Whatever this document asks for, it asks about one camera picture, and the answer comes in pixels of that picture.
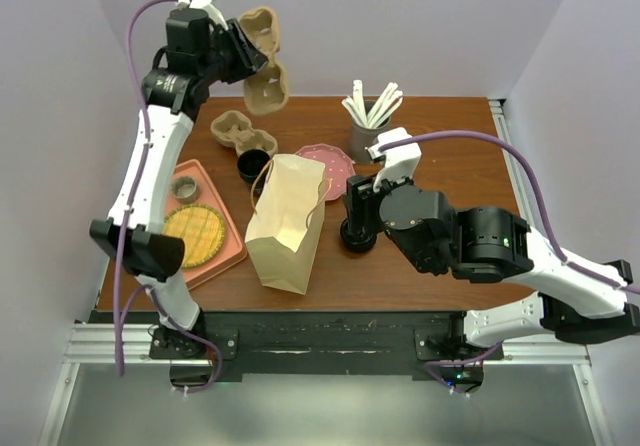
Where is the small grey woven coaster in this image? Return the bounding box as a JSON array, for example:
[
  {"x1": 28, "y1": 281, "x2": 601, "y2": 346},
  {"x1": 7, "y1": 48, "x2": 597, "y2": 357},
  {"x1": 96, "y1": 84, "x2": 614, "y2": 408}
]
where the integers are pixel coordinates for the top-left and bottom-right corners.
[{"x1": 170, "y1": 175, "x2": 200, "y2": 204}]

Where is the stack of black cups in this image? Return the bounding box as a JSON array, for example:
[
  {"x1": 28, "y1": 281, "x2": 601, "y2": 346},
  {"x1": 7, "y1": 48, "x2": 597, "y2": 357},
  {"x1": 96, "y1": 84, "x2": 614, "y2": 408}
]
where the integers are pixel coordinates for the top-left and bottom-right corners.
[{"x1": 236, "y1": 149, "x2": 271, "y2": 186}]

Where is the grey straw holder cup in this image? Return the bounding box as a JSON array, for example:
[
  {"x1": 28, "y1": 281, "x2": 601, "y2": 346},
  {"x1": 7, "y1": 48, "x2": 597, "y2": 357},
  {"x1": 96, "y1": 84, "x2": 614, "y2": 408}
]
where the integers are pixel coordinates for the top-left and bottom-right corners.
[{"x1": 348, "y1": 116, "x2": 391, "y2": 164}]

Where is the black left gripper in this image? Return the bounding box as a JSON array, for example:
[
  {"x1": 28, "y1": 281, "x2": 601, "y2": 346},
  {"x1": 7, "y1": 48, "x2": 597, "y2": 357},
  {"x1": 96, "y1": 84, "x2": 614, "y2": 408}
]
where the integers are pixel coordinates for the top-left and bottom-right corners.
[{"x1": 198, "y1": 17, "x2": 268, "y2": 85}]

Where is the white paper straw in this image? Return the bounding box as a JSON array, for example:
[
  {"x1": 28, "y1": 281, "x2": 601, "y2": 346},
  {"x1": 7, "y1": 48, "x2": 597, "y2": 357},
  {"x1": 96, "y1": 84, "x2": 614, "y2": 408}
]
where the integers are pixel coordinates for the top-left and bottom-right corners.
[
  {"x1": 366, "y1": 82, "x2": 403, "y2": 129},
  {"x1": 341, "y1": 97, "x2": 368, "y2": 128},
  {"x1": 352, "y1": 79, "x2": 368, "y2": 128}
]

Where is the pink polka dot plate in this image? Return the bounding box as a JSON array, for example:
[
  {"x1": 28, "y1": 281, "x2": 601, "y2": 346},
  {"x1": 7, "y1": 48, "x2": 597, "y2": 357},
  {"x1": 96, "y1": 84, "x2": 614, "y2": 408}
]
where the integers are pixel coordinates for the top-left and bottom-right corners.
[{"x1": 296, "y1": 143, "x2": 355, "y2": 201}]

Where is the beige cardboard cup carrier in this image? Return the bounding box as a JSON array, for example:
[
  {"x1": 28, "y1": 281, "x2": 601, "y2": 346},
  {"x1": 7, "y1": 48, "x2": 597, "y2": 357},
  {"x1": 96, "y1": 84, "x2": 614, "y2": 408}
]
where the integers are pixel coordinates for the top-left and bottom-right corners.
[{"x1": 239, "y1": 6, "x2": 290, "y2": 116}]

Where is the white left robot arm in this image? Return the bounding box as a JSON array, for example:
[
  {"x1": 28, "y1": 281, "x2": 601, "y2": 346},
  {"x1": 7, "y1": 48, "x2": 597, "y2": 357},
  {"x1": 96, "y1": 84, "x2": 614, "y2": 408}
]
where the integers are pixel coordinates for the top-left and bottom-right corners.
[{"x1": 89, "y1": 6, "x2": 268, "y2": 358}]

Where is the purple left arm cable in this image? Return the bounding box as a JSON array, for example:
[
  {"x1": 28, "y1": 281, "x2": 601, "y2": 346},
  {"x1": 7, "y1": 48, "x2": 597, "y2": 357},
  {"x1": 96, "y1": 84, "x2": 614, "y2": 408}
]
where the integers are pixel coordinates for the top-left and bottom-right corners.
[{"x1": 112, "y1": 0, "x2": 224, "y2": 393}]

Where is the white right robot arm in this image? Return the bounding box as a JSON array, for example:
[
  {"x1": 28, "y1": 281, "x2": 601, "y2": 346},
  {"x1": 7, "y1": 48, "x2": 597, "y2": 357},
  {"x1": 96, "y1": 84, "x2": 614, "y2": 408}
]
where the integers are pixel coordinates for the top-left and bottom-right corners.
[{"x1": 340, "y1": 175, "x2": 639, "y2": 359}]

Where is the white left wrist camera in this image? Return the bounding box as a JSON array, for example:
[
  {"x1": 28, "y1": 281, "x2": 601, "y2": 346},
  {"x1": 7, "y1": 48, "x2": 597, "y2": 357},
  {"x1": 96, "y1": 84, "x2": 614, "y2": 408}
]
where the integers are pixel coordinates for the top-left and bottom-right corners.
[{"x1": 176, "y1": 0, "x2": 229, "y2": 30}]

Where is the yellow green woven coaster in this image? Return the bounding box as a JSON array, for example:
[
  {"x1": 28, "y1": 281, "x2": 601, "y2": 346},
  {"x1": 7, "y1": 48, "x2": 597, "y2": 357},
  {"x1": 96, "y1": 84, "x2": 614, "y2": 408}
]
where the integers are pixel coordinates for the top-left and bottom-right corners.
[{"x1": 163, "y1": 204, "x2": 226, "y2": 269}]

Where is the beige paper takeout bag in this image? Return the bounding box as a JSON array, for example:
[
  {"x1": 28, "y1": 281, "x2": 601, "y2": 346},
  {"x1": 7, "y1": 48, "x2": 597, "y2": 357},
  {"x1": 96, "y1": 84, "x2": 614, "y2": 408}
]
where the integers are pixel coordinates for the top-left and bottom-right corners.
[{"x1": 244, "y1": 154, "x2": 333, "y2": 295}]

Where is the salmon pink tray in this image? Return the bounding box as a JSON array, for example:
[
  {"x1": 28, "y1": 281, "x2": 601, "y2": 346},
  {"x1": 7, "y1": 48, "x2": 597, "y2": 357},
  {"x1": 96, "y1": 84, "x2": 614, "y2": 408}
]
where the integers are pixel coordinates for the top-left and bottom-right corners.
[{"x1": 165, "y1": 159, "x2": 247, "y2": 290}]

